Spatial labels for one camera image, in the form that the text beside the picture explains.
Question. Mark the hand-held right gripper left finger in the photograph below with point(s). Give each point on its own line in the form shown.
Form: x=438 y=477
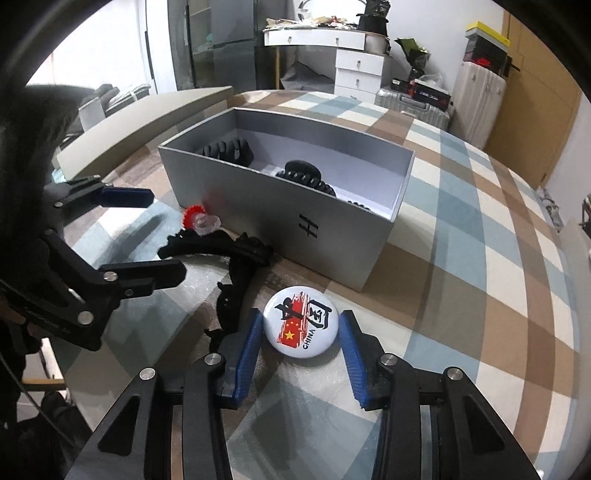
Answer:
x=247 y=355

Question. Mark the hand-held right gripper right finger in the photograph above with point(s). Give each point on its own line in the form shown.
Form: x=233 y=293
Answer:
x=353 y=364

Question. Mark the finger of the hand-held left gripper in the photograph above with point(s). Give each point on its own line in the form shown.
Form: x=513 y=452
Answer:
x=124 y=197
x=147 y=274

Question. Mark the white round badge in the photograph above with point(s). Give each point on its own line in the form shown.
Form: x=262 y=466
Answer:
x=300 y=323

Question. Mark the black wavy hair clip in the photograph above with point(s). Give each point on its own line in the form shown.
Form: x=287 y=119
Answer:
x=235 y=290
x=207 y=244

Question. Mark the black ribbed hair clip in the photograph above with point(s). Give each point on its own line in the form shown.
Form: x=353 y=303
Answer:
x=228 y=150

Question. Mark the silver cardboard box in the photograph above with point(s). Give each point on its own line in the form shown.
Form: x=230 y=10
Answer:
x=258 y=207

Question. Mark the black claw hair clip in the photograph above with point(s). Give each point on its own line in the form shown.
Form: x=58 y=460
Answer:
x=300 y=170

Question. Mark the grey box lid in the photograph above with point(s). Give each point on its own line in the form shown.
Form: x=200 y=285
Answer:
x=152 y=110

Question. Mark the plaid bedsheet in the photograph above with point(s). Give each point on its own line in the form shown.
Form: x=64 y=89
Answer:
x=461 y=286

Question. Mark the glass door cabinet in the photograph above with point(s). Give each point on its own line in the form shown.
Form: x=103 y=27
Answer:
x=180 y=46

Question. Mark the dark grey refrigerator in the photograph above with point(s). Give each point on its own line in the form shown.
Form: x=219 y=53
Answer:
x=235 y=41

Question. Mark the grey plastic bag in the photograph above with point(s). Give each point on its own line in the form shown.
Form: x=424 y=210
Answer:
x=307 y=78

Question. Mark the grey slippers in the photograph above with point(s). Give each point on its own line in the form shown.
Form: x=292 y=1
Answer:
x=551 y=207

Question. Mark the pile of dresser clutter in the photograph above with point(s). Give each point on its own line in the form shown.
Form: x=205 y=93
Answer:
x=314 y=24

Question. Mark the silver suitcase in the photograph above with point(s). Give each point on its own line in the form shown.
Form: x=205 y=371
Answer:
x=415 y=110

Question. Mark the white dressing table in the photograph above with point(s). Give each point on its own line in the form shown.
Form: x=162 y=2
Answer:
x=355 y=64

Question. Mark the black shoe box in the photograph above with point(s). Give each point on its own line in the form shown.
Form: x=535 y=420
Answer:
x=425 y=90

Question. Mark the white suitcase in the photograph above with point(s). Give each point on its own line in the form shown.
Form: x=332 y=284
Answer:
x=480 y=101

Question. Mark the white ribbed bin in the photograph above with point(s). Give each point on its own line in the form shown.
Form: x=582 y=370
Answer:
x=376 y=44

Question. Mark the clear plastic bag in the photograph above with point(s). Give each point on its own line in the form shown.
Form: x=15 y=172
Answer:
x=434 y=81

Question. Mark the black bag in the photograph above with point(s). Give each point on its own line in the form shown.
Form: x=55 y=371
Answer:
x=374 y=16

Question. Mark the black wrapped bouquet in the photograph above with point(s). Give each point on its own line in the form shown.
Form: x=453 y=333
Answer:
x=415 y=55

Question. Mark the wooden door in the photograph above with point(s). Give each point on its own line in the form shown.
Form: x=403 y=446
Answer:
x=540 y=101

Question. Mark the black and red box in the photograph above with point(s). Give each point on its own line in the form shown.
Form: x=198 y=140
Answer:
x=485 y=55

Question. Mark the yellow lid box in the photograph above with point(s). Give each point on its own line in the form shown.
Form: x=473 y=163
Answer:
x=487 y=32

